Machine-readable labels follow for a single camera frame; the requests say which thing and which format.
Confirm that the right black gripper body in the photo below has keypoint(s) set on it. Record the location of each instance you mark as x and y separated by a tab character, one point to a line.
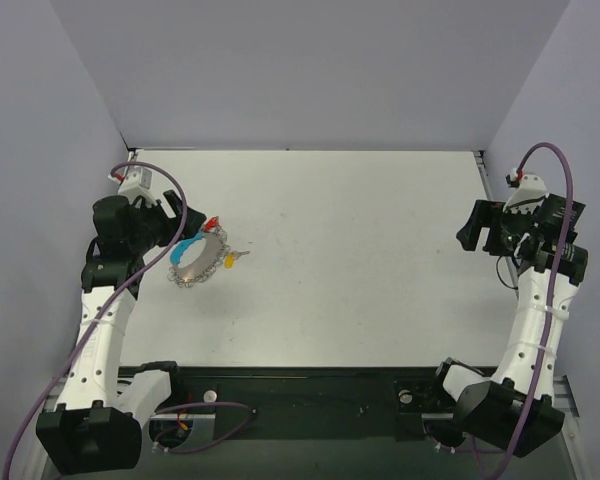
493	230

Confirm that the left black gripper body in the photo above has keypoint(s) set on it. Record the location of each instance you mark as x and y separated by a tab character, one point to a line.
165	220

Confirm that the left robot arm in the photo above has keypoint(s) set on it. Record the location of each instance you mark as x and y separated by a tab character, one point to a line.
94	427

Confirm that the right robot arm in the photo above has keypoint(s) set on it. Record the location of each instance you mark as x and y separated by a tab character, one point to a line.
515	405

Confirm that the red key tag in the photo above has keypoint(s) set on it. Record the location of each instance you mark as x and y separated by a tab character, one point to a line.
211	224

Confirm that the yellow tagged key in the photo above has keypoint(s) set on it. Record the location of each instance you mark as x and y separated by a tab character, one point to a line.
233	256

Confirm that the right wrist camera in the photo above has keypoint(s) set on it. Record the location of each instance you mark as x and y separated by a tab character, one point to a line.
528	191

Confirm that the aluminium frame rail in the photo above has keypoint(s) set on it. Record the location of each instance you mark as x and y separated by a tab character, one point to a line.
564	399

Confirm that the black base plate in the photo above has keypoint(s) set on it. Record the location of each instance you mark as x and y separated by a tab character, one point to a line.
318	403

